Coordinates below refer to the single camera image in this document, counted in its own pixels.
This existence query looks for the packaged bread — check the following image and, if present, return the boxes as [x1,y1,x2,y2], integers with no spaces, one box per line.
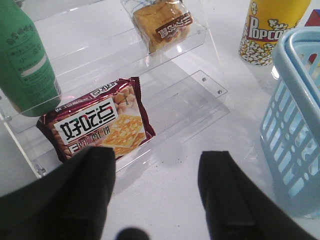
[121,0,197,54]

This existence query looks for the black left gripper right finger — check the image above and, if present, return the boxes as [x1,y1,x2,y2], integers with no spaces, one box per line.
[197,151,314,240]

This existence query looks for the yellow popcorn paper cup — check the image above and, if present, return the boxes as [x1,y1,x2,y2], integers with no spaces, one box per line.
[238,0,311,66]

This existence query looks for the maroon cracker snack packet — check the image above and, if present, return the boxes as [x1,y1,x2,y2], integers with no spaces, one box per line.
[36,76,156,162]

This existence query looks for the light blue plastic basket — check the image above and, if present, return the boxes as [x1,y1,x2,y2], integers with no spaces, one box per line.
[260,26,320,219]

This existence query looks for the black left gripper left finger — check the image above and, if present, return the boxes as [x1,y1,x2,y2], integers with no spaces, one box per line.
[0,147,116,240]

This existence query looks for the green bottle with cartoon label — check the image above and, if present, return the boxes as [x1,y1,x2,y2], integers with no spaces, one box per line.
[0,0,61,117]

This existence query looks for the clear acrylic display shelf left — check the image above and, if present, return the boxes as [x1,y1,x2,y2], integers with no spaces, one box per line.
[0,0,228,178]

